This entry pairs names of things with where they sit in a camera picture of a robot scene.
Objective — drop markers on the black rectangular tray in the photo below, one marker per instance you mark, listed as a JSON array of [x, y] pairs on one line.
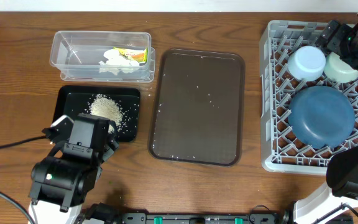
[[72, 100]]

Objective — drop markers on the light blue bowl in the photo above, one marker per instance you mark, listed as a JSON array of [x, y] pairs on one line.
[[307, 63]]

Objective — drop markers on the clear plastic bin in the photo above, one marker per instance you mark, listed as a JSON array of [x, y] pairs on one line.
[[77, 54]]

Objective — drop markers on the mint green bowl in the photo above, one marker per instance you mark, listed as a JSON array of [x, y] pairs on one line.
[[339, 71]]

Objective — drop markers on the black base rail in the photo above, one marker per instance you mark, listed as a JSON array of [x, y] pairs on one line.
[[105, 214]]

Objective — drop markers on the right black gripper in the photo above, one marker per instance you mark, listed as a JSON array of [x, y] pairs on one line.
[[341, 33]]

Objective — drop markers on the yellow green snack wrapper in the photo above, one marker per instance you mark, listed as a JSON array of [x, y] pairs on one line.
[[139, 56]]

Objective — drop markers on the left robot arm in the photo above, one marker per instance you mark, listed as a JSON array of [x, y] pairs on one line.
[[62, 180]]

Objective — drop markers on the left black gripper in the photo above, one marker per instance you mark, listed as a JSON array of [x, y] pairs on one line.
[[111, 146]]

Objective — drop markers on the brown serving tray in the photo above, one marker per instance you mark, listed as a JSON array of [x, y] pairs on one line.
[[198, 112]]

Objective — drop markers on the white tissue piece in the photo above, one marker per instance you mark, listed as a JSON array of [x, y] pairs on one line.
[[114, 58]]

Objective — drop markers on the white paper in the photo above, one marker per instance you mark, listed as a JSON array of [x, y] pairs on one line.
[[114, 66]]

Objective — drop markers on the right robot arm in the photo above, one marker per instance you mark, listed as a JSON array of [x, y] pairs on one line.
[[338, 194]]

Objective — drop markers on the pile of white rice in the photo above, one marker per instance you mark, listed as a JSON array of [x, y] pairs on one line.
[[122, 112]]

